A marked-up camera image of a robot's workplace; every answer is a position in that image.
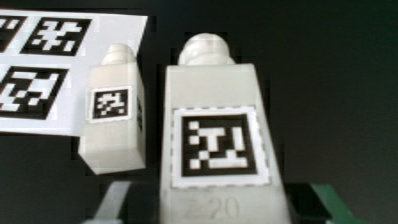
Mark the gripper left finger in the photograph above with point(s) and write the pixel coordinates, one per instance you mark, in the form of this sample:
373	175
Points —
106	213

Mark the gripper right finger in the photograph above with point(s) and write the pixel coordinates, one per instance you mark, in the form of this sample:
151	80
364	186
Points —
336	211

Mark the white table leg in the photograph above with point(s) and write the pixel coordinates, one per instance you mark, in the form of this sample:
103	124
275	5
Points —
220	186
112	143

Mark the white tag sheet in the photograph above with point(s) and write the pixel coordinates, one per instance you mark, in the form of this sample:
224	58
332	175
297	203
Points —
53	44

